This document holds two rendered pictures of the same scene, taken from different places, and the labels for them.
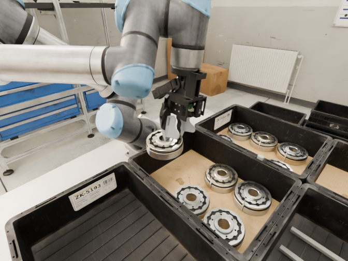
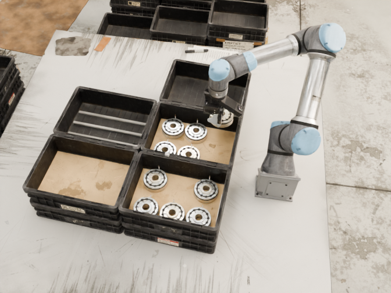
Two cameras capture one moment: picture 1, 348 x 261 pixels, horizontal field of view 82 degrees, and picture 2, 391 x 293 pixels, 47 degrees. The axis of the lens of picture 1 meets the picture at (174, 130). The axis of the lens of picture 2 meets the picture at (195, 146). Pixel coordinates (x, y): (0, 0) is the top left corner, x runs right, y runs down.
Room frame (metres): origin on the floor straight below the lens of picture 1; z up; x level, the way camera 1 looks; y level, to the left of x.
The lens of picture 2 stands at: (1.44, -0.84, 2.47)
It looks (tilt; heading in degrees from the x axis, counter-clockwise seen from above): 52 degrees down; 144
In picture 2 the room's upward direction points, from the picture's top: 3 degrees clockwise
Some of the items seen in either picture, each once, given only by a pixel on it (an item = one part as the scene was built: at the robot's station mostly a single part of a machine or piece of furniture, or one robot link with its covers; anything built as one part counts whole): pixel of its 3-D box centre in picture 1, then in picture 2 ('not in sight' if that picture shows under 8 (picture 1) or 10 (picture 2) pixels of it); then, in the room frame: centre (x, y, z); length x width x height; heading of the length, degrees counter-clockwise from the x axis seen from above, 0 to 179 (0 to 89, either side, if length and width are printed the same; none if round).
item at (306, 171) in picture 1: (259, 133); (176, 189); (0.62, -0.32, 0.92); 0.40 x 0.30 x 0.02; 43
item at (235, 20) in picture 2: not in sight; (235, 39); (-0.50, 0.92, 0.37); 0.40 x 0.30 x 0.45; 48
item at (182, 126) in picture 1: (186, 127); (214, 121); (0.48, -0.04, 1.03); 0.06 x 0.03 x 0.09; 44
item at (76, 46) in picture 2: not in sight; (71, 45); (-0.66, -0.22, 0.71); 0.22 x 0.19 x 0.01; 48
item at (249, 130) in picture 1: (240, 128); (198, 218); (0.75, -0.30, 0.86); 0.10 x 0.10 x 0.01
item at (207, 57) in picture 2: not in sight; (213, 60); (-0.11, 0.41, 0.70); 0.33 x 0.23 x 0.01; 48
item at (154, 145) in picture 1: (164, 140); (221, 114); (0.46, 0.03, 1.01); 0.10 x 0.10 x 0.01
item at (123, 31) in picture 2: not in sight; (128, 39); (-1.04, 0.32, 0.26); 0.40 x 0.30 x 0.23; 48
